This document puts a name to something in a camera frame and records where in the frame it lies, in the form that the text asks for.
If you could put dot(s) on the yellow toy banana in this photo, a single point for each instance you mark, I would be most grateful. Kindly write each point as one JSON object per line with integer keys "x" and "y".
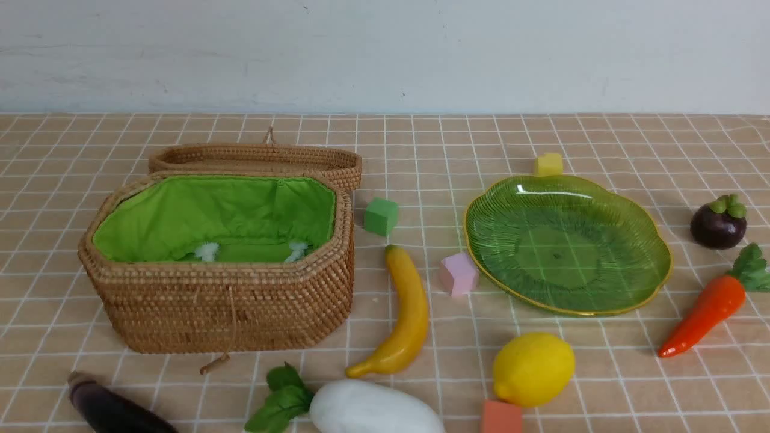
{"x": 407, "y": 338}

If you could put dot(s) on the white toy radish green leaves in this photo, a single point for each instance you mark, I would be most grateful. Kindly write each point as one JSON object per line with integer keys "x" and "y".
{"x": 340, "y": 406}

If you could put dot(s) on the yellow toy lemon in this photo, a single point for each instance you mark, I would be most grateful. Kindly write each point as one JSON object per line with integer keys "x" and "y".
{"x": 532, "y": 369}

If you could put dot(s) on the dark purple toy mangosteen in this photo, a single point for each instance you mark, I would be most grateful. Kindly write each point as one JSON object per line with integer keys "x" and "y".
{"x": 720, "y": 224}

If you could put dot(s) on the dark purple toy eggplant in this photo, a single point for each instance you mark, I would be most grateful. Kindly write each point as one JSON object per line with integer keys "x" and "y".
{"x": 107, "y": 411}

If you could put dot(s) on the orange toy carrot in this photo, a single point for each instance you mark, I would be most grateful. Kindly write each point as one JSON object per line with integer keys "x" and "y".
{"x": 719, "y": 300}

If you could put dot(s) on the green foam cube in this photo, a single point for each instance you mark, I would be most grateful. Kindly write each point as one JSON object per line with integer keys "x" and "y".
{"x": 381, "y": 216}

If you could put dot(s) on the woven wicker basket lid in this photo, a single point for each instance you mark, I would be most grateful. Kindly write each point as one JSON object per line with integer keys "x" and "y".
{"x": 342, "y": 167}

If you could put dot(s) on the pink foam cube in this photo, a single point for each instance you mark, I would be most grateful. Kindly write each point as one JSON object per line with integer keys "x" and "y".
{"x": 458, "y": 274}

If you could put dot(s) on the checkered beige tablecloth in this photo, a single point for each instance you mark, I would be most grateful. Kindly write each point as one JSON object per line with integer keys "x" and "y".
{"x": 57, "y": 169}

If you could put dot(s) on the yellow foam cube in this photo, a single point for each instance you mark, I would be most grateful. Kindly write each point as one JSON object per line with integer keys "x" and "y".
{"x": 549, "y": 164}

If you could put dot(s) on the green glass leaf plate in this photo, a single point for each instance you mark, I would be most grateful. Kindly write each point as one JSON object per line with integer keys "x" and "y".
{"x": 566, "y": 245}

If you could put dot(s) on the woven wicker basket green lining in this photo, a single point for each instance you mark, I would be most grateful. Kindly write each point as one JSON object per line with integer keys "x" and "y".
{"x": 197, "y": 261}

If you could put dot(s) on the orange foam cube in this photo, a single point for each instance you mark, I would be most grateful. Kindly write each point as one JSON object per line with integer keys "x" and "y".
{"x": 501, "y": 417}

